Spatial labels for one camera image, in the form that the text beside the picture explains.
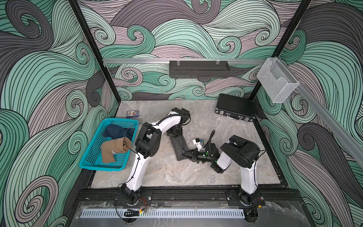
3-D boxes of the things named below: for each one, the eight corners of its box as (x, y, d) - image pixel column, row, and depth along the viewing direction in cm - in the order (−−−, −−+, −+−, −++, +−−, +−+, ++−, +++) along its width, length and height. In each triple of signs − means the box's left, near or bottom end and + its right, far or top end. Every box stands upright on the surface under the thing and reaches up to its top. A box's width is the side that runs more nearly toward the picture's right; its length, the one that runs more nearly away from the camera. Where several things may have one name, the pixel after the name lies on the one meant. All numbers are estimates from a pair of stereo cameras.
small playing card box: (126, 117, 112) (125, 115, 110) (128, 112, 116) (127, 110, 114) (138, 117, 112) (137, 115, 110) (139, 112, 116) (139, 110, 114)
